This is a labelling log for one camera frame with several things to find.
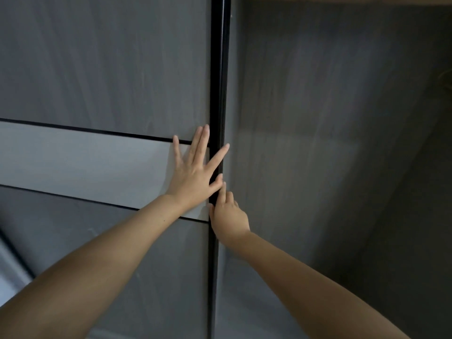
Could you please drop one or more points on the person's left hand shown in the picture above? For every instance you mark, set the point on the person's left hand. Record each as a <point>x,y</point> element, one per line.
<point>191,180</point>

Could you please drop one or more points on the person's right hand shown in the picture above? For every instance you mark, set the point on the person's right hand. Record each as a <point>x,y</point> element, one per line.
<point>229,221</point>

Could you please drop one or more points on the person's left forearm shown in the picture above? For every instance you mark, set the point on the person's left forearm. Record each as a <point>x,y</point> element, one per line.
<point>92,272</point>

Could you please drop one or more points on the person's right forearm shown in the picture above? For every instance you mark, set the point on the person's right forearm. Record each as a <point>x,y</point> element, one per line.
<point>311,293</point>

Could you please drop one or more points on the grey wardrobe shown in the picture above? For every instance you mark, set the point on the grey wardrobe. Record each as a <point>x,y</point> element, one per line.
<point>318,102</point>

